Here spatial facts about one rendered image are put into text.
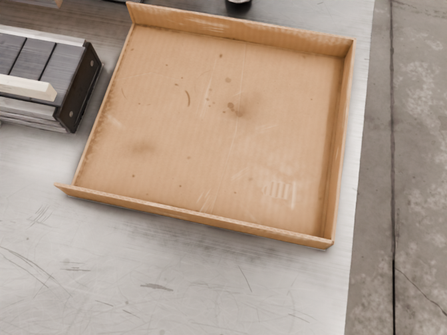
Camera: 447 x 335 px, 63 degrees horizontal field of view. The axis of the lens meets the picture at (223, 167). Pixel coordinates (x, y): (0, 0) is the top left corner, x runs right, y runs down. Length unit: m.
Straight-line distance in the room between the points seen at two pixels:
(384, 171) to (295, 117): 0.99
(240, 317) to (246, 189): 0.14
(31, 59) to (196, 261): 0.31
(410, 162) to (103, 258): 1.23
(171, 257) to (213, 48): 0.28
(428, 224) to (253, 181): 1.07
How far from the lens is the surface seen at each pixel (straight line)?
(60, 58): 0.49
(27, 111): 0.47
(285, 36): 0.51
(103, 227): 0.44
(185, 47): 0.52
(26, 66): 0.51
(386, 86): 1.60
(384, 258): 1.35
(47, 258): 0.46
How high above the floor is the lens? 1.24
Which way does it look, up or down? 69 degrees down
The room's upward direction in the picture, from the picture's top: 2 degrees counter-clockwise
